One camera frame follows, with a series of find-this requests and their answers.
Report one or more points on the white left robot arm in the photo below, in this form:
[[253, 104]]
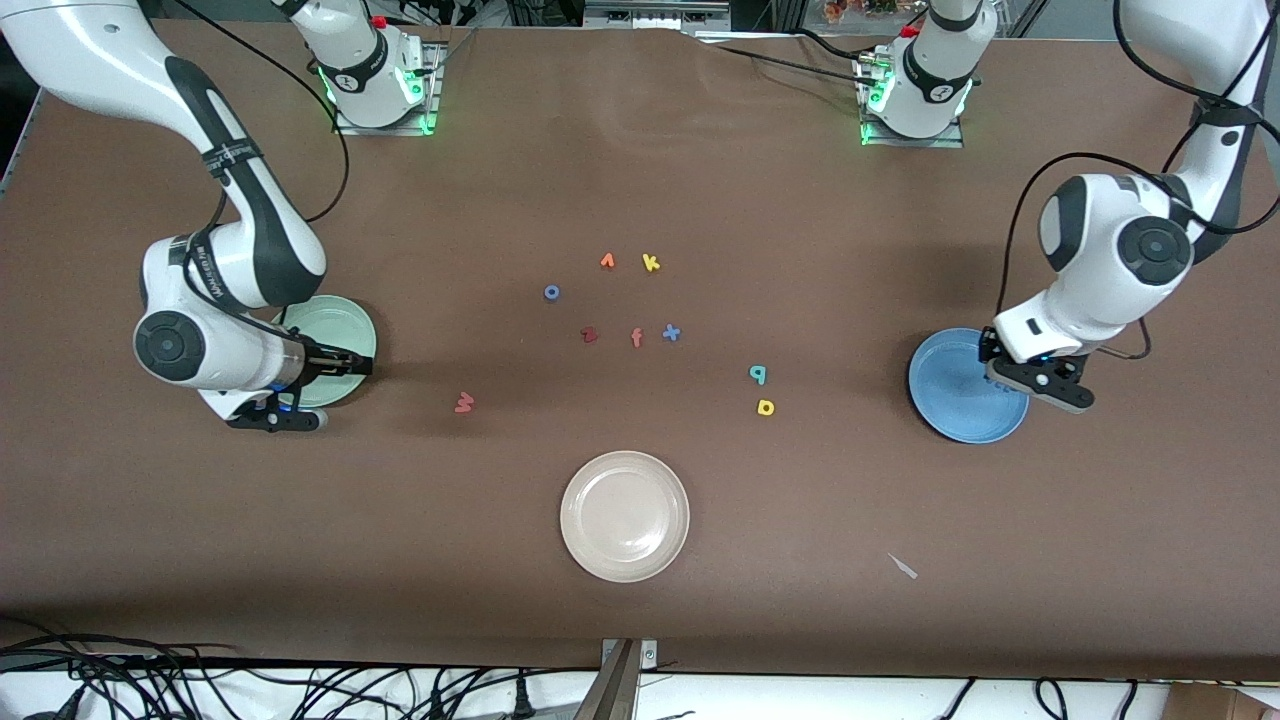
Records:
[[1090, 270]]

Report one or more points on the pinkish red letter w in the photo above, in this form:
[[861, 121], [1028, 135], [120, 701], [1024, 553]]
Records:
[[464, 403]]

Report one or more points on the grey metal rack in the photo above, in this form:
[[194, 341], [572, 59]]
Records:
[[650, 15]]

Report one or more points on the blue round plate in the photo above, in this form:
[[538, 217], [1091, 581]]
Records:
[[950, 410]]

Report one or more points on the brown cardboard box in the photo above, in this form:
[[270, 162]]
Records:
[[1220, 705]]

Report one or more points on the grey metal table bracket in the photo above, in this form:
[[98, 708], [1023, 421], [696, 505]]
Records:
[[648, 655]]

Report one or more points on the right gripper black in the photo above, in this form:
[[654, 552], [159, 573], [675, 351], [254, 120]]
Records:
[[325, 361]]

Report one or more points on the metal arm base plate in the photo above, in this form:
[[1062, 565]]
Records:
[[433, 90], [950, 141]]

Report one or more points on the light green round plate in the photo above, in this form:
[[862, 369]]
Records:
[[340, 320]]

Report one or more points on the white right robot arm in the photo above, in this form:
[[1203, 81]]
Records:
[[90, 50]]

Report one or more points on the colourful background objects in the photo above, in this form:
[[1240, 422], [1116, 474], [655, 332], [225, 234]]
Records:
[[850, 10]]

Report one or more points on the beige round plate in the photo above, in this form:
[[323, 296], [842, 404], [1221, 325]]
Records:
[[625, 516]]

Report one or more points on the dark slanted bar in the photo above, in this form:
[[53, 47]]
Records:
[[610, 695]]

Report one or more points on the small white paper scrap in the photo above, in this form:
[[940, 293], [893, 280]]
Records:
[[903, 566]]

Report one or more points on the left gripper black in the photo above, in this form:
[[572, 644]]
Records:
[[988, 346]]

